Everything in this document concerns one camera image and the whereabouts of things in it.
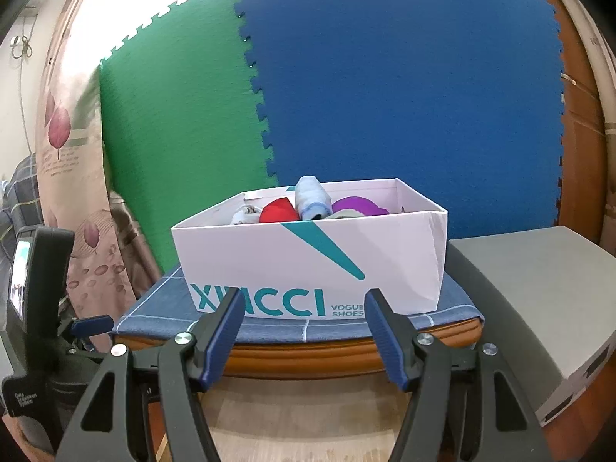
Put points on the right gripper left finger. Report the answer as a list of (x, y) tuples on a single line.
[(110, 422)]

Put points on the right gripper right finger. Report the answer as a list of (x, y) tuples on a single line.
[(465, 403)]

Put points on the purple underwear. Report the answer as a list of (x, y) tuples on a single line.
[(359, 204)]

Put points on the blue-grey underwear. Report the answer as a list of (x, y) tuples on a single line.
[(312, 201)]

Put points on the red underwear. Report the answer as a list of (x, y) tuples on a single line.
[(279, 210)]

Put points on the pale green underwear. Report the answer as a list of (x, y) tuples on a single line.
[(246, 214)]

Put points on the wooden drawer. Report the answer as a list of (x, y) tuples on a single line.
[(342, 419)]

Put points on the wooden nightstand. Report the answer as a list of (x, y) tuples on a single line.
[(316, 361)]

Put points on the blue checked cloth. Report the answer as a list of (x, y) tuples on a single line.
[(167, 308)]

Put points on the grey cardboard box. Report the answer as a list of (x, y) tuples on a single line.
[(548, 300)]

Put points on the floral pink curtain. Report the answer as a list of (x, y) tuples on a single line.
[(111, 265)]

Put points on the white XINCCI shoe box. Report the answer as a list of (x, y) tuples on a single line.
[(318, 269)]

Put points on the blue foam mat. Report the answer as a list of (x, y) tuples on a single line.
[(461, 99)]

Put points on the green foam mat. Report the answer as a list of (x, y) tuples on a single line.
[(179, 121)]

